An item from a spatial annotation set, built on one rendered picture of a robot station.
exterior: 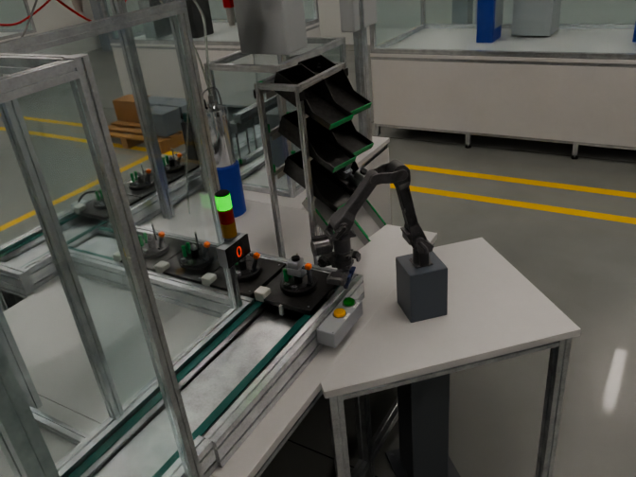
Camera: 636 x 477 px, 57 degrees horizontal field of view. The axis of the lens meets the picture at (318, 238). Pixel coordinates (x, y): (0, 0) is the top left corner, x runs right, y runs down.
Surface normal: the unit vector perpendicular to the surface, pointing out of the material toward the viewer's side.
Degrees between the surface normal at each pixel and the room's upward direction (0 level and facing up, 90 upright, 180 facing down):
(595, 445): 0
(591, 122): 90
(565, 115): 90
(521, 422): 0
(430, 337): 0
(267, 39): 90
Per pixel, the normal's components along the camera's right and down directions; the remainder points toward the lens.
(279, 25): -0.50, 0.46
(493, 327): -0.09, -0.88
